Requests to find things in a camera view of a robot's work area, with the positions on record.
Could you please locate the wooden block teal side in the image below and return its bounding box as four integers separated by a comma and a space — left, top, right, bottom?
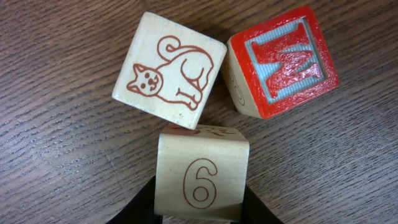
154, 124, 250, 222

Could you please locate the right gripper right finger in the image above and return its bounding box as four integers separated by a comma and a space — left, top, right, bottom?
231, 185, 284, 224

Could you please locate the plain wooden block red side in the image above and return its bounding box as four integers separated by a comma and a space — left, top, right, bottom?
112, 12, 227, 129

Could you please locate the red letter M block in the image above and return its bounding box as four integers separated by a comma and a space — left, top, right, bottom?
222, 6, 338, 119

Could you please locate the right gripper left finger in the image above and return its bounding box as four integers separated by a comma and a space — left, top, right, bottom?
107, 176, 162, 224

